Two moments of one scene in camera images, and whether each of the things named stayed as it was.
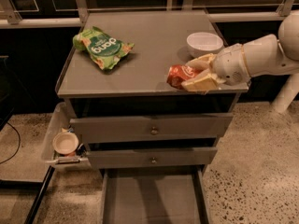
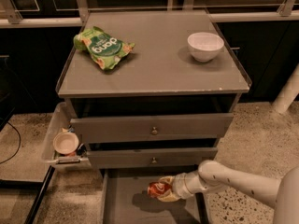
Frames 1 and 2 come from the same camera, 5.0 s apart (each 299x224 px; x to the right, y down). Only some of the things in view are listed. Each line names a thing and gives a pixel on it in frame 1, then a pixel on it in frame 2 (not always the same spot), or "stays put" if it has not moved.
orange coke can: x=177 y=75 → x=155 y=189
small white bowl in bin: x=65 y=143 stays put
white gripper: x=230 y=64 → x=179 y=186
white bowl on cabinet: x=204 y=43 stays put
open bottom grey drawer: x=159 y=195 stays put
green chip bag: x=105 y=49 stays put
